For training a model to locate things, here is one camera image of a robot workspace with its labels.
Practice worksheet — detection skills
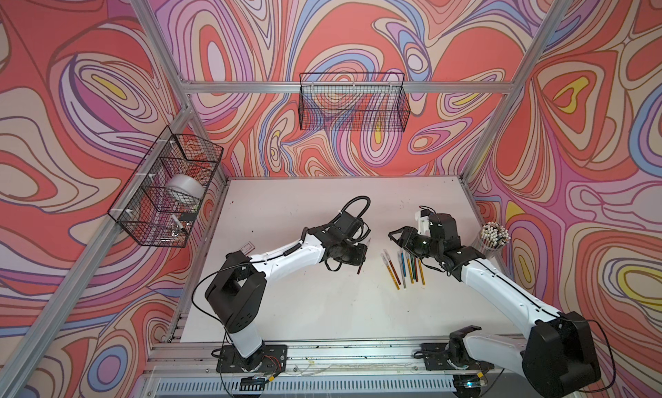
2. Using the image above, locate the red carving knife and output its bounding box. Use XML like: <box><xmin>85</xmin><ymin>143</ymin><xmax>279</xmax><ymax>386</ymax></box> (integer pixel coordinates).
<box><xmin>383</xmin><ymin>250</ymin><xmax>402</xmax><ymax>287</ymax></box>
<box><xmin>357</xmin><ymin>238</ymin><xmax>371</xmax><ymax>275</ymax></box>

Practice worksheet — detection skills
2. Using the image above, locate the left black wire basket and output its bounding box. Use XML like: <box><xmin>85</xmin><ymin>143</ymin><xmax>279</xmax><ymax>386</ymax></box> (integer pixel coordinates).
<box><xmin>108</xmin><ymin>127</ymin><xmax>224</xmax><ymax>248</ymax></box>

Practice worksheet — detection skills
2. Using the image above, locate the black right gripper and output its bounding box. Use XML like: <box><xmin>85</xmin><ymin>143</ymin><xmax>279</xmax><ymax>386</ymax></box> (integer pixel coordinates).
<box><xmin>388</xmin><ymin>226</ymin><xmax>442</xmax><ymax>259</ymax></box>

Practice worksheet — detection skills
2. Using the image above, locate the blue carving knife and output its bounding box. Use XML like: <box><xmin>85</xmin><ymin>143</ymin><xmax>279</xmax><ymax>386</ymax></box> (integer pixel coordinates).
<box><xmin>398</xmin><ymin>250</ymin><xmax>408</xmax><ymax>289</ymax></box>

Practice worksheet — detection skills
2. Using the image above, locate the back black wire basket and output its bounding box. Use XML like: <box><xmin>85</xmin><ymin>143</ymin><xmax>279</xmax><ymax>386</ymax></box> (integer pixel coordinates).
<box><xmin>298</xmin><ymin>70</ymin><xmax>410</xmax><ymax>132</ymax></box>

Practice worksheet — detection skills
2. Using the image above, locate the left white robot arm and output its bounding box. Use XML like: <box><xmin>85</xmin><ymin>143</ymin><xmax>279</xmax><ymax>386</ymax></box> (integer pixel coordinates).
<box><xmin>204</xmin><ymin>212</ymin><xmax>371</xmax><ymax>360</ymax></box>

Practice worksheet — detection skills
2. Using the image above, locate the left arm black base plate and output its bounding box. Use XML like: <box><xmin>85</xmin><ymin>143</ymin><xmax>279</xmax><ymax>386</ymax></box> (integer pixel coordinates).
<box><xmin>212</xmin><ymin>344</ymin><xmax>288</xmax><ymax>374</ymax></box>

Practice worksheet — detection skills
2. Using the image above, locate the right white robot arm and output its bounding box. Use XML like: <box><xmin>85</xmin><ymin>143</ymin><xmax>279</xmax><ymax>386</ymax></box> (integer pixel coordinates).
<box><xmin>388</xmin><ymin>208</ymin><xmax>602</xmax><ymax>397</ymax></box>

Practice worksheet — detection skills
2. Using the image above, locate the green carving knife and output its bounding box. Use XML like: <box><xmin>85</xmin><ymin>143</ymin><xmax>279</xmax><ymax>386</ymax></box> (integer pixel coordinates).
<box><xmin>410</xmin><ymin>257</ymin><xmax>418</xmax><ymax>282</ymax></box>

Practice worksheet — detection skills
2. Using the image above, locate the aluminium frame corner post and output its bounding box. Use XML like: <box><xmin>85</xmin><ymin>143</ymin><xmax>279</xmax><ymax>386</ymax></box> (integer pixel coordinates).
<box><xmin>121</xmin><ymin>0</ymin><xmax>231</xmax><ymax>184</ymax></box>

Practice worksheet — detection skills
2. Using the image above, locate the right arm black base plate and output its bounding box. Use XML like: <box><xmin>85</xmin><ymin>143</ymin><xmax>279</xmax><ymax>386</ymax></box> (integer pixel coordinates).
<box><xmin>413</xmin><ymin>343</ymin><xmax>495</xmax><ymax>372</ymax></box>

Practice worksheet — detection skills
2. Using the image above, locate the silver tape roll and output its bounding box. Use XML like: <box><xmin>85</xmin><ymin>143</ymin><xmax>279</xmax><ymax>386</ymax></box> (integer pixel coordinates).
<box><xmin>165</xmin><ymin>174</ymin><xmax>205</xmax><ymax>206</ymax></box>

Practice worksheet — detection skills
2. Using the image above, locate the black wire basket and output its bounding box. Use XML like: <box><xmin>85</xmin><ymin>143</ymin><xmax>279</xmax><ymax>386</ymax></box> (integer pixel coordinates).
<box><xmin>298</xmin><ymin>70</ymin><xmax>410</xmax><ymax>132</ymax></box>
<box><xmin>108</xmin><ymin>127</ymin><xmax>224</xmax><ymax>248</ymax></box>

